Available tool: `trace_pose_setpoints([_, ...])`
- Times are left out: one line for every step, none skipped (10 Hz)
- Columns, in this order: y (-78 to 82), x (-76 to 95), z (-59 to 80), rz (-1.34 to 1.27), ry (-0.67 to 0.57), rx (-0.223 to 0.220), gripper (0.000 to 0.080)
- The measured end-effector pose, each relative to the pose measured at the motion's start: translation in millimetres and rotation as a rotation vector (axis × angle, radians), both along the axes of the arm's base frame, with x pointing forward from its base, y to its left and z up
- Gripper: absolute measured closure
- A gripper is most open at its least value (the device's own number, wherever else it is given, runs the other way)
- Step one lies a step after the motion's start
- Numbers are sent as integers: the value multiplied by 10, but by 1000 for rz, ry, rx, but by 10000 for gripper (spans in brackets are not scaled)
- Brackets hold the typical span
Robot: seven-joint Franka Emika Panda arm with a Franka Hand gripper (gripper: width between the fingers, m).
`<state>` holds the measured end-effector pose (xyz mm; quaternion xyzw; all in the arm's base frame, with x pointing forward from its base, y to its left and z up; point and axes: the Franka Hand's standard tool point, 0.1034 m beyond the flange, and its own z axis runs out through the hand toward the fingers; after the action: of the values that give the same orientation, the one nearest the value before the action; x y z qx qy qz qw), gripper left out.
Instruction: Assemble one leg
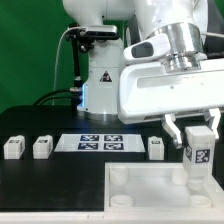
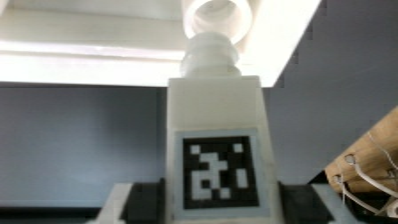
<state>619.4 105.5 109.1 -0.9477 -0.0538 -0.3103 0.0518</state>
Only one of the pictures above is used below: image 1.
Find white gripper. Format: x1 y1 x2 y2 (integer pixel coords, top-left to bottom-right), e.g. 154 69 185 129
118 59 224 149

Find white square table top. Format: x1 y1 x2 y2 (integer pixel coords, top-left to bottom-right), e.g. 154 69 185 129
104 163 224 211

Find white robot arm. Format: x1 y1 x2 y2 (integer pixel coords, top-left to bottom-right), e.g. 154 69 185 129
62 0 224 146

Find white sheet with markers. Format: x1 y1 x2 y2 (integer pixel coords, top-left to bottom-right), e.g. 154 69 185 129
55 134 145 153

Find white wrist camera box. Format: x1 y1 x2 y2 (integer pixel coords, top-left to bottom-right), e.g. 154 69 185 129
123 34 171 65

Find black camera on stand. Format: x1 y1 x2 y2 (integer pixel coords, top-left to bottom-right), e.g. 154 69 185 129
66 23 119 106

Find grey cable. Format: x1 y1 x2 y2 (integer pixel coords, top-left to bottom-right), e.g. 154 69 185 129
52 26 79 107

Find black cables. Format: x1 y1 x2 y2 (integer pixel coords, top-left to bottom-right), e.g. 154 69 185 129
33 88 79 107

